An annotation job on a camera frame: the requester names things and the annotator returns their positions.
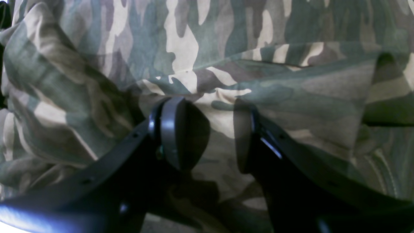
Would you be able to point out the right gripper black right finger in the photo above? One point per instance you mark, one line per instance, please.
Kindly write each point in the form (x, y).
(303, 194)

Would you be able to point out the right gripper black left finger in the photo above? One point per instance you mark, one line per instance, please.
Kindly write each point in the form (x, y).
(104, 196)

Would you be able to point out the camouflage T-shirt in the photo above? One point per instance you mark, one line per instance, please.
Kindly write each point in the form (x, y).
(80, 75)

